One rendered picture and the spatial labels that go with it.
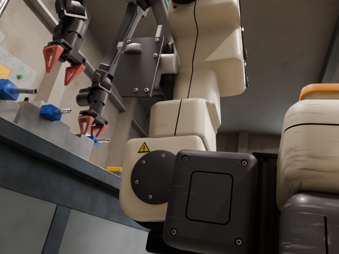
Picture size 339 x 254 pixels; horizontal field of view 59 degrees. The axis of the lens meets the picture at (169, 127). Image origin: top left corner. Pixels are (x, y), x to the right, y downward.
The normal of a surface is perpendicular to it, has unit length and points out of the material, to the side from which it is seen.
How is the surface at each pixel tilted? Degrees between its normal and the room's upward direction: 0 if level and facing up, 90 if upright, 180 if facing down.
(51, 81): 90
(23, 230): 90
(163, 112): 90
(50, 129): 90
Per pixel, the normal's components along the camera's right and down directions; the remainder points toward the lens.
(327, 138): -0.25, -0.43
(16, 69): 0.87, -0.06
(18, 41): 0.95, 0.04
